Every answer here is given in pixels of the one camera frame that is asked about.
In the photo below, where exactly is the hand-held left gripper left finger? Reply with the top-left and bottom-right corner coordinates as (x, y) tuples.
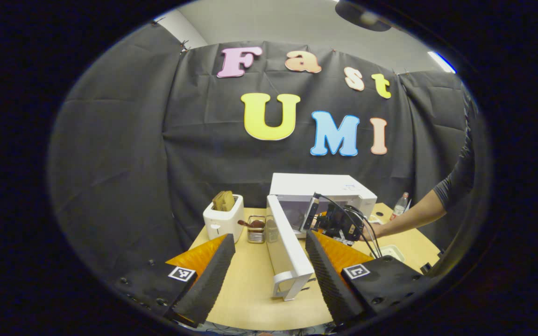
(110, 233), (236, 327)

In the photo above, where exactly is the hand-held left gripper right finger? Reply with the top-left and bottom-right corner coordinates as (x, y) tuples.
(305, 230), (438, 325)

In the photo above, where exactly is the white microwave oven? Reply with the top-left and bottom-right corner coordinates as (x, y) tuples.
(266, 173), (378, 301)

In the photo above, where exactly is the white toaster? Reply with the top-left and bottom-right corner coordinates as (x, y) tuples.
(203, 194), (245, 243)

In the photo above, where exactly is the pale green square plate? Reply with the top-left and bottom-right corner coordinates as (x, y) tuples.
(376, 245), (406, 263)

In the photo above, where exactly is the clear plastic water bottle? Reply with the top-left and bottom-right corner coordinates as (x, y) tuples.
(390, 192), (410, 221)

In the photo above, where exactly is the brown toast slice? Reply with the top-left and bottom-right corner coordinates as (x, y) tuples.
(212, 190), (235, 211)

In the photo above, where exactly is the person's dark shirt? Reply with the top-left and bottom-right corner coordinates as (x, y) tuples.
(432, 89), (480, 211)

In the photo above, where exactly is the black backdrop cloth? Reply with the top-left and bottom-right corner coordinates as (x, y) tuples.
(47, 21), (480, 290)

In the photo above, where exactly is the small ceiling light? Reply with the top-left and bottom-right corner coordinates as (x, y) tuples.
(427, 50), (457, 74)

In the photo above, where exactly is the dark round ceiling fixture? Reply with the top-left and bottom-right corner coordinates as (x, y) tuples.
(334, 0), (392, 32)

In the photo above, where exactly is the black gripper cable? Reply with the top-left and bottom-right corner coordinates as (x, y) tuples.
(318, 194), (384, 259)

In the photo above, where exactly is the metal wire utensil holder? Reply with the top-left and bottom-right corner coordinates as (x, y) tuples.
(247, 215), (267, 244)

